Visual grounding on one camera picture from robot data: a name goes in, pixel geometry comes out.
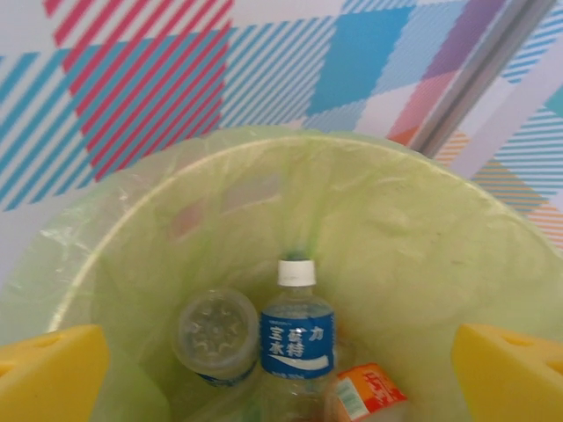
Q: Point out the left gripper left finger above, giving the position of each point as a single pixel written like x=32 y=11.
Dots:
x=53 y=378

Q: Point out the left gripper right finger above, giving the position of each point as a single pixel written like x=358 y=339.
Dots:
x=510 y=378

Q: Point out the orange label bottle brown cap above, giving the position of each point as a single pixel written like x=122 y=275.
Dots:
x=365 y=391

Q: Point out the small blue label water bottle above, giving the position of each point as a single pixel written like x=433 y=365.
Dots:
x=213 y=329

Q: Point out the blue label bottle white cap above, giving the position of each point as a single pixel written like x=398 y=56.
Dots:
x=297 y=343

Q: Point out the round waste bin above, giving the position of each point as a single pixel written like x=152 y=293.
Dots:
x=440 y=264

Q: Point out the bin with green liner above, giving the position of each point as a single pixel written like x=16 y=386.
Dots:
x=374 y=211

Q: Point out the aluminium frame post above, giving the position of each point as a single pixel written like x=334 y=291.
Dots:
x=479 y=79

